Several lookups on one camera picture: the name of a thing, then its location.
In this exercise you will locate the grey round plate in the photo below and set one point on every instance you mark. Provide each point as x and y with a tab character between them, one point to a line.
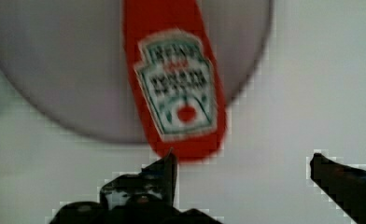
65	57

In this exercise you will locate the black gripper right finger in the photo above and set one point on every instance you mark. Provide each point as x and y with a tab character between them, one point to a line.
345	185

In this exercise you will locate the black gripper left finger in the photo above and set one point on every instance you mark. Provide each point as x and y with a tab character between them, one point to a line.
143	198

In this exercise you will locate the red plush ketchup bottle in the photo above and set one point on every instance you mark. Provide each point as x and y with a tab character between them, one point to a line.
174	77

